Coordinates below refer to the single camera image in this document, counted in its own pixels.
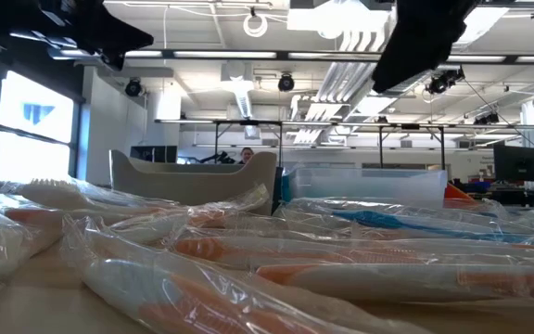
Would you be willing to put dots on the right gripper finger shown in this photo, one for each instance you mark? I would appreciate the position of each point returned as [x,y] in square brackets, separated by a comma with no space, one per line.
[406,60]

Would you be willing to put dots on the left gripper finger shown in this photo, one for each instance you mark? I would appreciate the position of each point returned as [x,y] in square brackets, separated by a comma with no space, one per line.
[105,46]
[100,21]

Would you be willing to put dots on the black background robot arm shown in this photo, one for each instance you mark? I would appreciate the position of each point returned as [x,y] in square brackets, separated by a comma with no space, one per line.
[223,158]

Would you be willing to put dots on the black ceiling spotlight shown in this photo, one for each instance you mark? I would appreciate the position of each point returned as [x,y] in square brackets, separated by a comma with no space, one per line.
[133,87]
[286,82]

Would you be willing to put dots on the large window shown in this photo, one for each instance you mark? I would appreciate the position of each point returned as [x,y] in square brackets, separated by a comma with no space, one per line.
[35,139]

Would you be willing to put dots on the long linear ceiling light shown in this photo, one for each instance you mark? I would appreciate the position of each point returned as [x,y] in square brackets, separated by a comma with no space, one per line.
[225,54]

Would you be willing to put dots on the clear plastic bin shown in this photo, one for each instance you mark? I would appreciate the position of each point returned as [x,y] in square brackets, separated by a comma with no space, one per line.
[369,185]

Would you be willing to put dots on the orange bin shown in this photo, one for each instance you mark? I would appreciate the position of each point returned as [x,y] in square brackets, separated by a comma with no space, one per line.
[457,195]

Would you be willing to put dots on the black computer monitor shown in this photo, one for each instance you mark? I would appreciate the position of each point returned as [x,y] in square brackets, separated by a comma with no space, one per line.
[517,162]

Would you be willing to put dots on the orange toothbrush in clear wrapper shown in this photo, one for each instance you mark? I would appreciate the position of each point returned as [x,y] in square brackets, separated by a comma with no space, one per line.
[156,228]
[193,297]
[30,222]
[211,249]
[480,254]
[54,195]

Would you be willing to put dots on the grey translucent plastic bin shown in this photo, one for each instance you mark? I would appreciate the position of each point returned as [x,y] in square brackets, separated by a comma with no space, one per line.
[193,185]

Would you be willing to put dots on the teal plastic bin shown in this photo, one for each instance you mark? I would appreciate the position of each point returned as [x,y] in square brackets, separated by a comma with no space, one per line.
[286,185]

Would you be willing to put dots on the person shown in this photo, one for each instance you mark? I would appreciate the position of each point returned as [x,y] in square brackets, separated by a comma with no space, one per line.
[246,155]

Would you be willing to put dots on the silver ventilation duct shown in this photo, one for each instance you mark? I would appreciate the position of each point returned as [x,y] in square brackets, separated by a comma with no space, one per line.
[410,82]

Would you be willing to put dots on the black ceiling camera cluster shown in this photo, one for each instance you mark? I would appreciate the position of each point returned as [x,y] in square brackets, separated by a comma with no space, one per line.
[445,82]

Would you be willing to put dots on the black workstation frame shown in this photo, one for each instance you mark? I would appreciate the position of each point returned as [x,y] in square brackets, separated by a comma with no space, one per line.
[380,148]

